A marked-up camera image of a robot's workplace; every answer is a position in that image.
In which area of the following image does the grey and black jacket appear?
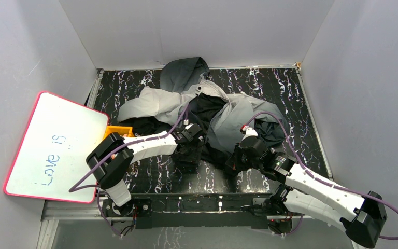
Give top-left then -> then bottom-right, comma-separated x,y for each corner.
118,57 -> 289,169

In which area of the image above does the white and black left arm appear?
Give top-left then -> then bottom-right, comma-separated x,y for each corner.
86,123 -> 206,216

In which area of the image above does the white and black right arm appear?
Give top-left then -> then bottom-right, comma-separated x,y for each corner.
225,136 -> 387,248

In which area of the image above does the orange plastic bin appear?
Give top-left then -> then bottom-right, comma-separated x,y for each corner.
103,126 -> 134,139

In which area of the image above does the pink framed whiteboard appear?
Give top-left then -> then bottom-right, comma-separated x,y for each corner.
4,92 -> 109,203

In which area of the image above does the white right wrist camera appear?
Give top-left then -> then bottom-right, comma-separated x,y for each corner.
240,124 -> 258,141

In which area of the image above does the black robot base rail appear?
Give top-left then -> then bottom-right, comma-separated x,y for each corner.
98,193 -> 303,237

